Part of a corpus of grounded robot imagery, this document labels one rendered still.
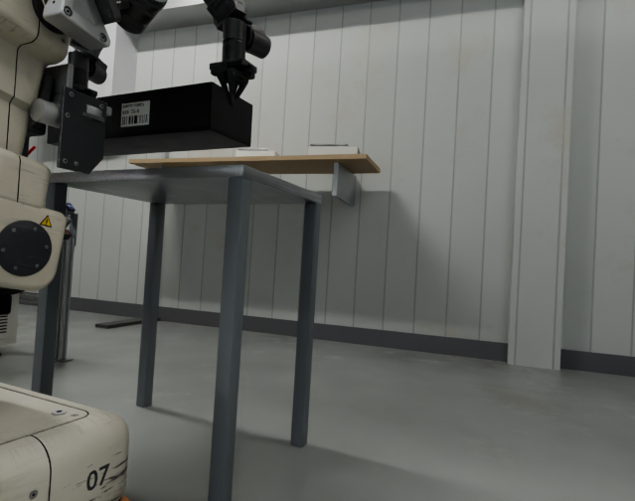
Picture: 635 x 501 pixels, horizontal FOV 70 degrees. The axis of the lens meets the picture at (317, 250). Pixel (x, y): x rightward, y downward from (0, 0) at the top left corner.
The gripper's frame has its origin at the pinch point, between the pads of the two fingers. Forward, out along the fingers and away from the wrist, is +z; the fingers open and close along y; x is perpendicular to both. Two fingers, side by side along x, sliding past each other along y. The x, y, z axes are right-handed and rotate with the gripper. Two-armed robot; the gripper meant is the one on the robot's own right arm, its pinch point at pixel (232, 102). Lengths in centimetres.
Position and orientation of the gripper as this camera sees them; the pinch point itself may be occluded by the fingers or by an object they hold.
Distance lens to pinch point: 118.9
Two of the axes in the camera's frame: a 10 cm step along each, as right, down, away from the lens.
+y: -9.1, -0.3, 4.2
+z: -0.4, 10.0, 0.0
